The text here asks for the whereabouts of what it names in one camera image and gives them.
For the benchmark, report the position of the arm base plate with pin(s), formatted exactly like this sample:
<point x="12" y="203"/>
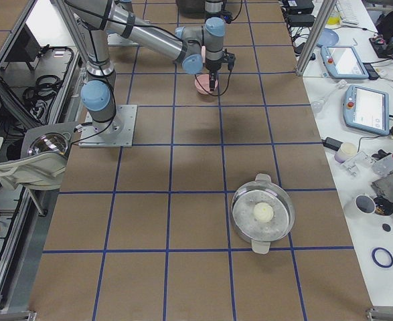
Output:
<point x="119" y="133"/>

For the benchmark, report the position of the upper teach pendant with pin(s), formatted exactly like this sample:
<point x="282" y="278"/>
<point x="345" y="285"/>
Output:
<point x="343" y="62"/>

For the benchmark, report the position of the teach pendant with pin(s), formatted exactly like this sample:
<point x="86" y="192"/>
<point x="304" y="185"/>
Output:
<point x="343" y="62"/>
<point x="366" y="109"/>

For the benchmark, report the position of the black power brick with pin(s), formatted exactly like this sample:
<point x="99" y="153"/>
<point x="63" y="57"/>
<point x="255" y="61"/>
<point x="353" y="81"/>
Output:
<point x="331" y="143"/>

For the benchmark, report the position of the aluminium corner post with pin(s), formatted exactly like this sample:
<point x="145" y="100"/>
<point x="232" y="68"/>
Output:
<point x="323" y="14"/>

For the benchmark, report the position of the lower teach pendant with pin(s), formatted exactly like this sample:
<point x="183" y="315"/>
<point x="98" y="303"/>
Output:
<point x="366" y="109"/>

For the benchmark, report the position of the white keyboard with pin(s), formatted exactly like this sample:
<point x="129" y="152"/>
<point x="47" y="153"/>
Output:
<point x="346" y="14"/>

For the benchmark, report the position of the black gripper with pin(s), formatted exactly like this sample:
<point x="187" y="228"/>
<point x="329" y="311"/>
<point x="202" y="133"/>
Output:
<point x="212" y="65"/>

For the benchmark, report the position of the light blue plate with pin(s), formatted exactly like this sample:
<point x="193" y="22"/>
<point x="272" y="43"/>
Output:
<point x="328" y="37"/>

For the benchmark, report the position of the silver steamer pot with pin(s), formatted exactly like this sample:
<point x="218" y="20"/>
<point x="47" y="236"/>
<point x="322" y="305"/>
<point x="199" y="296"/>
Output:
<point x="261" y="235"/>

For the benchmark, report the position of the white rice cooker lid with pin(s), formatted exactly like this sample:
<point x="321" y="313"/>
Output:
<point x="43" y="158"/>

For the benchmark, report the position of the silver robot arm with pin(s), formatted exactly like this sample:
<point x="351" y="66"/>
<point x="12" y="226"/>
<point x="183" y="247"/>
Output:
<point x="199" y="50"/>

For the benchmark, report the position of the pink bowl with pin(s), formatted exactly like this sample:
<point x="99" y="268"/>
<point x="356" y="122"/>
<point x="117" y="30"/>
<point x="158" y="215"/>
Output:
<point x="202" y="84"/>

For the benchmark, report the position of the white mug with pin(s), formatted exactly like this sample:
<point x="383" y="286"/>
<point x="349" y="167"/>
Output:
<point x="364" y="204"/>

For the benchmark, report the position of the white purple jar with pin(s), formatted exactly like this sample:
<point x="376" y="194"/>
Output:
<point x="346" y="151"/>

